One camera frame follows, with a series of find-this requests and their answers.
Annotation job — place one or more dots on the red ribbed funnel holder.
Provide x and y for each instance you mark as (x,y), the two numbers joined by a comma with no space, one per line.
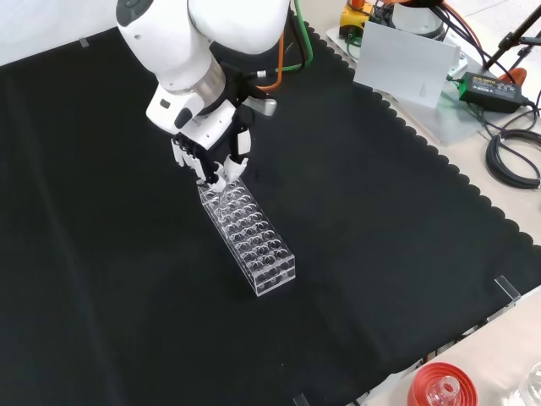
(422,380)

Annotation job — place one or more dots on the clear plastic test tube rack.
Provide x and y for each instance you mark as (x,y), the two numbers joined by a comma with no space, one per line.
(253,245)

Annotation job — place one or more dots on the pale board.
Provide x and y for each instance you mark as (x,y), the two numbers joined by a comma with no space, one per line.
(401,63)

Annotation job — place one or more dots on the black power adapter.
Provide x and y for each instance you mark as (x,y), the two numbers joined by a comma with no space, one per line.
(492,91)

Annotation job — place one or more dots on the clear acrylic cloth clip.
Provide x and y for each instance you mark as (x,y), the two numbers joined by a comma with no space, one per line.
(507,288)
(301,400)

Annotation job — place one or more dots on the clear glass vessel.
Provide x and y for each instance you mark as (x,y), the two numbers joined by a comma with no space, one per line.
(532,387)

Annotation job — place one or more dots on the clear glass test tube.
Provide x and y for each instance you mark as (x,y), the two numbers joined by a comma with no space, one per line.
(222,199)

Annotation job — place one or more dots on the orange clamp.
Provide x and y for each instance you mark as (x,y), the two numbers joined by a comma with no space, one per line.
(516,77)

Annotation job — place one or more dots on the yellow stop button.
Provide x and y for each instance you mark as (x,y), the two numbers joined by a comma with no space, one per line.
(353,19)

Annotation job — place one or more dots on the black tripod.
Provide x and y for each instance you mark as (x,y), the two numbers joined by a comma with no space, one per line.
(513,34)

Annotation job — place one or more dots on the black bench cloth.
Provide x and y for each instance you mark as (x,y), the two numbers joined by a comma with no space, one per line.
(127,275)

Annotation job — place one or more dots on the grey metal base plate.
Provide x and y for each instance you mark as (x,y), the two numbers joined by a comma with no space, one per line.
(452,122)

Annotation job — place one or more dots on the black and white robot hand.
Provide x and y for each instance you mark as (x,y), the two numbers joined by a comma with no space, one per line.
(215,127)

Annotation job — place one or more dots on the small clear glass piece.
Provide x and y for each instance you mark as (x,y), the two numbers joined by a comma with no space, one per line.
(444,391)

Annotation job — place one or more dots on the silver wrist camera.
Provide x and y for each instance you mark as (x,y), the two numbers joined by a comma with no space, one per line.
(264,106)

